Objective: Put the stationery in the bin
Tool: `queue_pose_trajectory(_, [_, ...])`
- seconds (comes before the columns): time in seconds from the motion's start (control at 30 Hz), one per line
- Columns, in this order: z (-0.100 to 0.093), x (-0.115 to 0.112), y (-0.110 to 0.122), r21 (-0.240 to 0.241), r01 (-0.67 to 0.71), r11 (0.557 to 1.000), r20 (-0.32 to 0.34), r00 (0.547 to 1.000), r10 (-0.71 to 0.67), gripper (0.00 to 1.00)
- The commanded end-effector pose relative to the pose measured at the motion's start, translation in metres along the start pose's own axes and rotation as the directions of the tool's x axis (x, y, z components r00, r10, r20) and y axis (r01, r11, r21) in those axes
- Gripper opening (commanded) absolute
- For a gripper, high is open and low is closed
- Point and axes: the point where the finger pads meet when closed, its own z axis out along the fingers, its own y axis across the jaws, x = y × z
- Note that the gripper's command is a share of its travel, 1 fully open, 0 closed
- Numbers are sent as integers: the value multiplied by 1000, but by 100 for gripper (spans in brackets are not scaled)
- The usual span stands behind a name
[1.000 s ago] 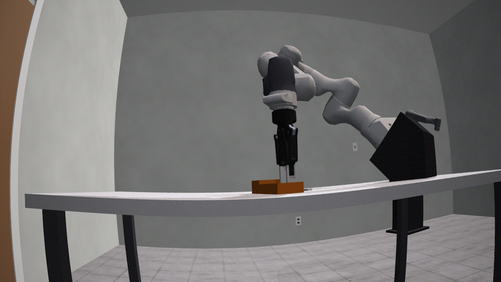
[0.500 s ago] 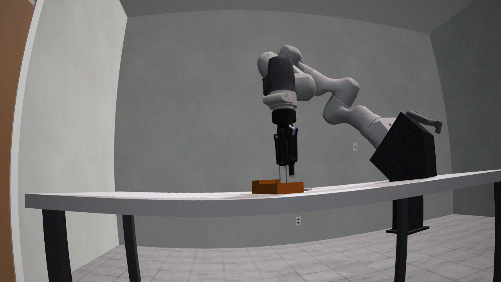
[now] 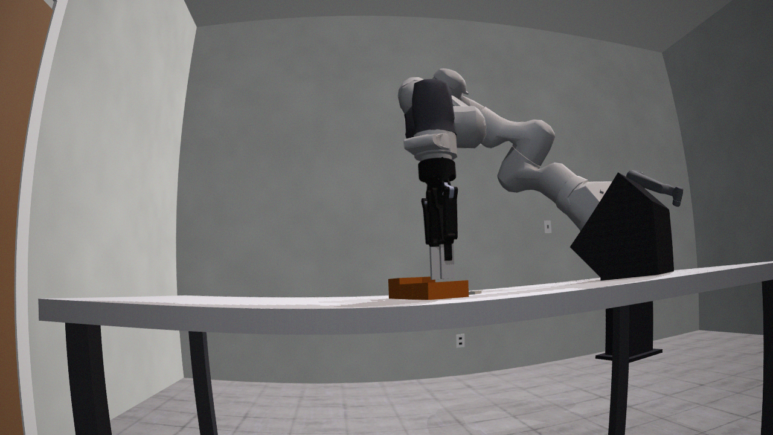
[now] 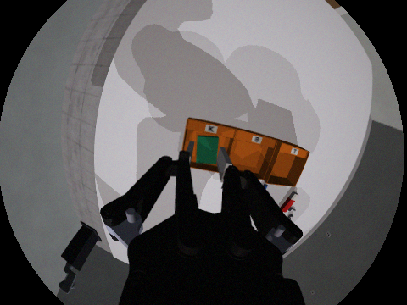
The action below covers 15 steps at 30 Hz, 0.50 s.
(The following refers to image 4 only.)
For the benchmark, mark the red and white eraser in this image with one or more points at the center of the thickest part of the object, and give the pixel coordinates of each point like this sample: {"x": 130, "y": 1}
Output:
{"x": 289, "y": 202}

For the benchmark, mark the orange three-compartment bin rack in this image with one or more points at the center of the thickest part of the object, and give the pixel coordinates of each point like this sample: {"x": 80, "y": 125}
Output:
{"x": 252, "y": 151}

